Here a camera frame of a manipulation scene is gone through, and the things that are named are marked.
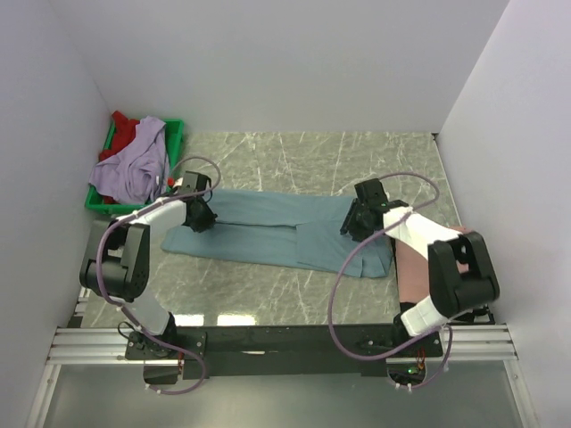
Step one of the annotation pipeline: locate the lavender t-shirt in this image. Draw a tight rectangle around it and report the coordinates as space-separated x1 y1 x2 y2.
89 116 170 205

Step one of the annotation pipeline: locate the folded pink t-shirt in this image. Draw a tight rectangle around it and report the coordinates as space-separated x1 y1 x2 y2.
394 225 474 304

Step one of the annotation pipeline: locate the blue t-shirt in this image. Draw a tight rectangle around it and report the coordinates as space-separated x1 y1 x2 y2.
161 189 393 278

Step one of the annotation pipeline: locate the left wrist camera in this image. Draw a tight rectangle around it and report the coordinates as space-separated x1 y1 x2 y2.
168 171 211 196

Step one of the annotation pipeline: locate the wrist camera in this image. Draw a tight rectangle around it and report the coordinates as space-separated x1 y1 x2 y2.
168 171 211 196
354 178 389 208

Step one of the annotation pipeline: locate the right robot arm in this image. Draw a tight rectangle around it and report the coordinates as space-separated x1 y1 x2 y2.
338 198 500 361

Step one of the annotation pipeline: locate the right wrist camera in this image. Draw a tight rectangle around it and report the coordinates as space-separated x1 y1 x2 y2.
354 178 389 208

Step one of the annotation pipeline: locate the black base beam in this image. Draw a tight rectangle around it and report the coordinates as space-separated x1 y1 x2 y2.
124 323 451 384

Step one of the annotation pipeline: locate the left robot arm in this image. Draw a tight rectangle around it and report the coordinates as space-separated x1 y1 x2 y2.
79 196 217 358

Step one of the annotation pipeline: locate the aluminium rail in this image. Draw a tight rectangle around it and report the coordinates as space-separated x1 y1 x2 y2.
46 325 518 366

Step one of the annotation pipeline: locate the red t-shirt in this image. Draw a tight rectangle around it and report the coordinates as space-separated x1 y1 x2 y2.
98 111 139 161

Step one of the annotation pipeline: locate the green plastic bin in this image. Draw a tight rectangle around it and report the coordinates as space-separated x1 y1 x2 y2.
85 119 185 216

